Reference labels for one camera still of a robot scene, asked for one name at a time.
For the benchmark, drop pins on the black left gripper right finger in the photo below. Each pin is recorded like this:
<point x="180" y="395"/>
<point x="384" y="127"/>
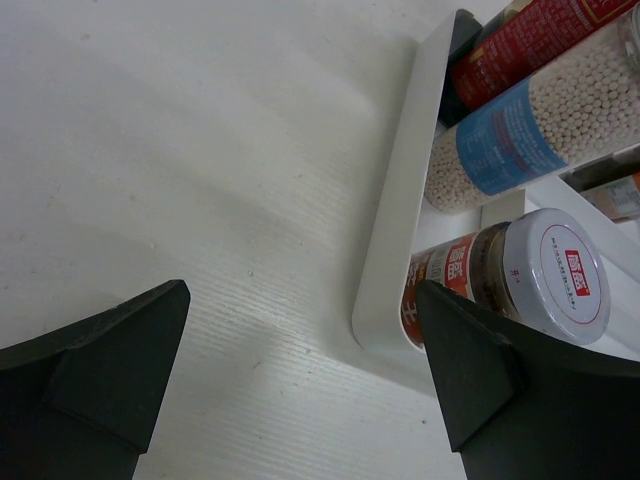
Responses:
<point x="519" y="404"/>

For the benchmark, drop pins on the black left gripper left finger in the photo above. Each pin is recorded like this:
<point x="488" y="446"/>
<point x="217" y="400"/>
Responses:
<point x="82" y="402"/>

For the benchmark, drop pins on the brown sauce jar white lid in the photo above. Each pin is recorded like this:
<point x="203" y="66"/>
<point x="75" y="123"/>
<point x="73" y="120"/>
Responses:
<point x="611" y="186"/>

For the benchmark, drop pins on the white peppercorn jar silver lid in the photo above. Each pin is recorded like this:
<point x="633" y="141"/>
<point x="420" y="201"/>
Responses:
<point x="576" y="109"/>

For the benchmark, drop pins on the dark soy sauce bottle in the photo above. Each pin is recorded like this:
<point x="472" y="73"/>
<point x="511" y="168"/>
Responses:
<point x="522" y="38"/>

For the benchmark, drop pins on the white divided organizer tray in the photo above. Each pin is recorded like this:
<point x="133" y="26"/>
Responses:
<point x="405" y="224"/>

